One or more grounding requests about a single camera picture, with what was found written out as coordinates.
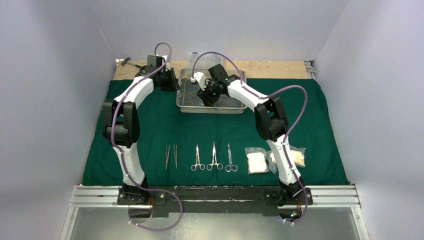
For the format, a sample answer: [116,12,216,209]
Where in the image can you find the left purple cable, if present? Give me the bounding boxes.
[110,42,184,233]

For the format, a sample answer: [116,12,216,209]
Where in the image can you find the silver hemostat forceps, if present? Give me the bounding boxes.
[206,142,224,171]
[190,144,206,171]

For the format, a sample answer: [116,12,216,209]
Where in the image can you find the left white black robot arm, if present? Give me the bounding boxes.
[101,54,178,205]

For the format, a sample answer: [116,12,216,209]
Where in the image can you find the dark green surgical drape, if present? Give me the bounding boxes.
[81,77,350,187]

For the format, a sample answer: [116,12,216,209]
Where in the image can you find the clear plastic compartment box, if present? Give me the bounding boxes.
[186,52,224,69]

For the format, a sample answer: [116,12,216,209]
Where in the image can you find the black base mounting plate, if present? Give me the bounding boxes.
[116,185,314,219]

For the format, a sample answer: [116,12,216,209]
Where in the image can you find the small black-handled hammer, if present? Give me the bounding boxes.
[120,57,143,69]

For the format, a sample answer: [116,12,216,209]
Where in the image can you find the right side aluminium rail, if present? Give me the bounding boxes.
[304,60,317,80]

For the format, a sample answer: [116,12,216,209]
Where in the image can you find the silver surgical scissors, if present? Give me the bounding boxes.
[224,143,238,173]

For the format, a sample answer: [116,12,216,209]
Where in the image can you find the metal wire mesh tray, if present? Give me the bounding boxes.
[176,68,247,115]

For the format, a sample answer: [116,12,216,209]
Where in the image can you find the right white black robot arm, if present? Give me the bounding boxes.
[190,64,306,204]

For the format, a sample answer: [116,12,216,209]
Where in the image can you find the white gauze packet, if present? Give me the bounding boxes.
[244,147,269,175]

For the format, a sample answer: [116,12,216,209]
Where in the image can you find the silver tweezers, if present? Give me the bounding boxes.
[173,143,178,169]
[165,145,171,170]

